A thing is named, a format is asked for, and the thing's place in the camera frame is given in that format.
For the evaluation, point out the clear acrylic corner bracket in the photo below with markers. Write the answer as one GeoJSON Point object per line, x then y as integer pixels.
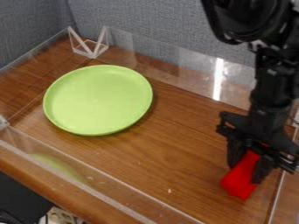
{"type": "Point", "coordinates": [85, 47]}

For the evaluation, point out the black box under table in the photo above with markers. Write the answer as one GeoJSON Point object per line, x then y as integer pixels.
{"type": "Point", "coordinates": [21, 203]}

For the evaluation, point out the clear acrylic enclosure wall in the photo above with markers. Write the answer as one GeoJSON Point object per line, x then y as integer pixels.
{"type": "Point", "coordinates": [155, 173]}

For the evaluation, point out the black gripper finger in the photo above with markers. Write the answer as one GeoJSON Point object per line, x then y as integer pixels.
{"type": "Point", "coordinates": [235, 152]}
{"type": "Point", "coordinates": [265, 164]}

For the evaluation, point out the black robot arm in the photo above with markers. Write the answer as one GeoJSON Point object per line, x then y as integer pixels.
{"type": "Point", "coordinates": [265, 24]}

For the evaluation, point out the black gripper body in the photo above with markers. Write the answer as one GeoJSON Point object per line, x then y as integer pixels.
{"type": "Point", "coordinates": [260, 130]}

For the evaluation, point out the red long block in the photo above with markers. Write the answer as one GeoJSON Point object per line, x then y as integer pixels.
{"type": "Point", "coordinates": [236, 181]}

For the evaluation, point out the green round plate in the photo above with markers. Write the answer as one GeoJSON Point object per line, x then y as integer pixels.
{"type": "Point", "coordinates": [97, 100]}

